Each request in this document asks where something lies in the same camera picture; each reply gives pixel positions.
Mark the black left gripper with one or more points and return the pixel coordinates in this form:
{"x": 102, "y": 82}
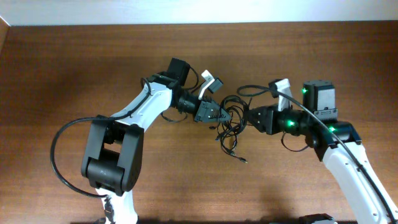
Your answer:
{"x": 203, "y": 112}

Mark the wooden side panel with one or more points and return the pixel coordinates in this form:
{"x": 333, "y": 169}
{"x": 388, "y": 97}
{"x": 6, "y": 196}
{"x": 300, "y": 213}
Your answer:
{"x": 4, "y": 28}

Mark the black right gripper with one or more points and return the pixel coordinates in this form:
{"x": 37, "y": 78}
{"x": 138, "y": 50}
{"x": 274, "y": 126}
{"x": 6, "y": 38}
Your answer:
{"x": 267, "y": 119}

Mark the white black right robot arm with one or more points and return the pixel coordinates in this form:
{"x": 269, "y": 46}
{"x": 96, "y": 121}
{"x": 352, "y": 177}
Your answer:
{"x": 336, "y": 143}

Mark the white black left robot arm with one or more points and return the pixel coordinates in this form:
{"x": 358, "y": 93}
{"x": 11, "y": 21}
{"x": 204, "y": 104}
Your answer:
{"x": 113, "y": 154}

